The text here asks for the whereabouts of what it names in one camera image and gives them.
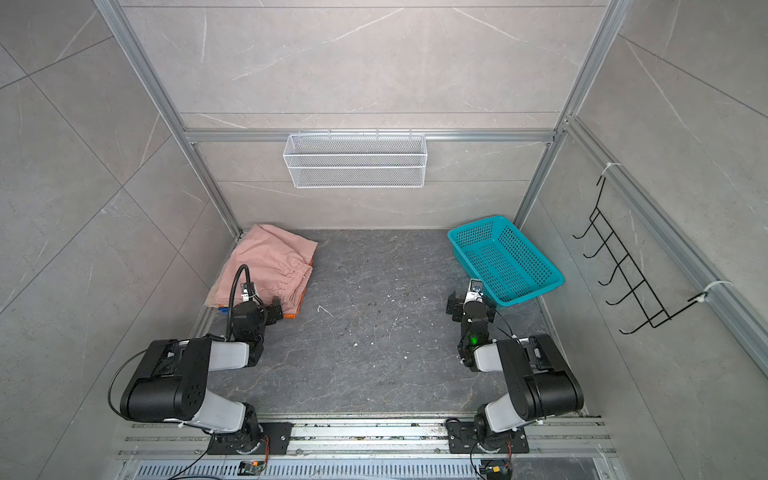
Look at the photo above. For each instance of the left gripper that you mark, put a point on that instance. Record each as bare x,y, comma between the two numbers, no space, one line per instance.
268,312

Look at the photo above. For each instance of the white wire wall basket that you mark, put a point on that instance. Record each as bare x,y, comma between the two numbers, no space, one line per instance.
356,160

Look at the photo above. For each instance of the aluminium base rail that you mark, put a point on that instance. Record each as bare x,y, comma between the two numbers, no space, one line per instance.
375,446

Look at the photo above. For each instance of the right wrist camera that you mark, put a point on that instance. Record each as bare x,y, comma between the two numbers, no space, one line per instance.
475,289

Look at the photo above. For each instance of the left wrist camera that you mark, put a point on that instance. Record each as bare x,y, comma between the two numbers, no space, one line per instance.
249,295

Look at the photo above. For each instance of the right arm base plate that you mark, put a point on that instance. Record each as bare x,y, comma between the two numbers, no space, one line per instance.
465,437

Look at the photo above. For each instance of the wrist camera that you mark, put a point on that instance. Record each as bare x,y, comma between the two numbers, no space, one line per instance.
249,295
475,289

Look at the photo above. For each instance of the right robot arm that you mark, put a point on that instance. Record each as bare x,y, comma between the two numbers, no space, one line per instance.
539,382

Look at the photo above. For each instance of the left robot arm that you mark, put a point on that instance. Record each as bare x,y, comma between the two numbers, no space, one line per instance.
170,383

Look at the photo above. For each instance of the aluminium frame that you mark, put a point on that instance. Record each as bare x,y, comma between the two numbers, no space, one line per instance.
524,105

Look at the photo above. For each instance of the rainbow striped shorts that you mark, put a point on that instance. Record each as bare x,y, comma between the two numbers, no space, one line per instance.
290,315

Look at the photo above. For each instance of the pink shorts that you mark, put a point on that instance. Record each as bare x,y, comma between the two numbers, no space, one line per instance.
280,264

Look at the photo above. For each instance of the beige shorts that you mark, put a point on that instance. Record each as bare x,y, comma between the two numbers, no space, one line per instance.
213,299

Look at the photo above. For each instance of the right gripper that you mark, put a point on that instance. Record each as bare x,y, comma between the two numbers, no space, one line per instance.
458,306

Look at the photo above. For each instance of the black wire hook rack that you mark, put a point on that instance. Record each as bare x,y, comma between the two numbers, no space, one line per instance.
627,271

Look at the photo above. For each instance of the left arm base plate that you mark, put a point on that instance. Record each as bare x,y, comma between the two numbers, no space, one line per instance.
270,437

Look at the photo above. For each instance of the teal plastic basket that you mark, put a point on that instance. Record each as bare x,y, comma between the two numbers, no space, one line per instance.
494,251

